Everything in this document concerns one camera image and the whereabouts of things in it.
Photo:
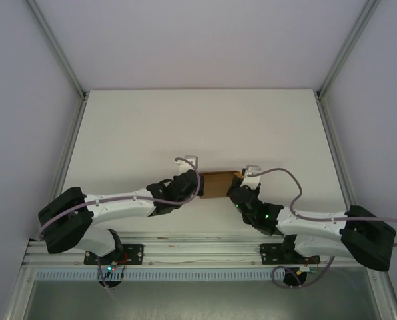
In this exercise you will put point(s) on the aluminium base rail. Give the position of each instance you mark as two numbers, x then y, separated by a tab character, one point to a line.
202	253

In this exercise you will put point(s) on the aluminium frame post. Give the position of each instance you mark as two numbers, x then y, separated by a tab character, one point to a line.
58	50
346	50

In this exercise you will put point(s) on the brown cardboard box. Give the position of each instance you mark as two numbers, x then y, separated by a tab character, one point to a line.
218	185

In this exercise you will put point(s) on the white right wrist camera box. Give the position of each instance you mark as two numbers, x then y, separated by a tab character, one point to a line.
251	180

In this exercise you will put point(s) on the aluminium table side rail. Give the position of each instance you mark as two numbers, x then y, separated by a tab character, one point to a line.
71	140
334	140

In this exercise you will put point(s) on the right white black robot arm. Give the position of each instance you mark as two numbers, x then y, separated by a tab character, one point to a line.
311	226

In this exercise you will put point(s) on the grey metal sheet panel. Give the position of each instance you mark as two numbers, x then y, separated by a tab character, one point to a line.
202	300

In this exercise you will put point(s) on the small circuit board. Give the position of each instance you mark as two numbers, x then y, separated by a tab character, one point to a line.
111	268
306	269

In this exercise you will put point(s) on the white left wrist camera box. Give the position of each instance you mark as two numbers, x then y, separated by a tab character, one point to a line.
189	160

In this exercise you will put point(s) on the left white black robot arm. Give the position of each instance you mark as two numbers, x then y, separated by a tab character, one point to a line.
118	206

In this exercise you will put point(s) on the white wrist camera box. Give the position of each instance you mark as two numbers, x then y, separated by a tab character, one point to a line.
251	180
189	160

